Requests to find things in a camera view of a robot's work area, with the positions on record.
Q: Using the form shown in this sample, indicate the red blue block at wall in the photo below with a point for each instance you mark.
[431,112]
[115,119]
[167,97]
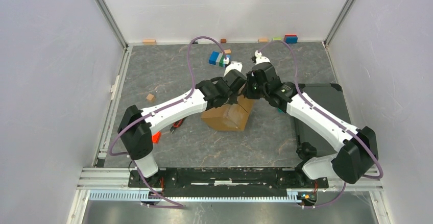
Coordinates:
[290,39]

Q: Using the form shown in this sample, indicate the white toothed cable duct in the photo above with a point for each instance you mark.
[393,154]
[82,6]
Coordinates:
[148,196]

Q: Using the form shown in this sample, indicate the brown cardboard express box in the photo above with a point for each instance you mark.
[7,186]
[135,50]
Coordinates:
[232,116]

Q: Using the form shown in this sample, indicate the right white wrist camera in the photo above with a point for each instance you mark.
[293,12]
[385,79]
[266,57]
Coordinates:
[259,58]

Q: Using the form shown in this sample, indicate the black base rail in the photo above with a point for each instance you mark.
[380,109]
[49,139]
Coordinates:
[231,182]

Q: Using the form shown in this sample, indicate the tan block at wall left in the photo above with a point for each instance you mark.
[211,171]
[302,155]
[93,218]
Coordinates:
[149,42]

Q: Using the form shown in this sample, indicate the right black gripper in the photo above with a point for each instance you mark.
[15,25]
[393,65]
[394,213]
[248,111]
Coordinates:
[249,93]

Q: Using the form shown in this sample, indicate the blue green block stack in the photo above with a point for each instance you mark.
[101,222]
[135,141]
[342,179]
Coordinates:
[218,59]

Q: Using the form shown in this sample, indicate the small tan cube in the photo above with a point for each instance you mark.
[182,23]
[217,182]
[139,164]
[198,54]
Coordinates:
[151,98]

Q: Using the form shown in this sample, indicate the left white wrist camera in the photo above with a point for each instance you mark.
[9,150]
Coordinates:
[234,65]

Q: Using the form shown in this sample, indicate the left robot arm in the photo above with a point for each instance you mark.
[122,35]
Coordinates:
[138,126]

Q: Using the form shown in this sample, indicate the small red block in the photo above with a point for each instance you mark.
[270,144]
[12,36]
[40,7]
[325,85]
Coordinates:
[156,137]

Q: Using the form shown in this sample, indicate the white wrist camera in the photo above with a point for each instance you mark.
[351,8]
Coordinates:
[234,65]
[259,58]

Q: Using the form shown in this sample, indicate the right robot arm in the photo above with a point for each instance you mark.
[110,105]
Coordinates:
[355,149]

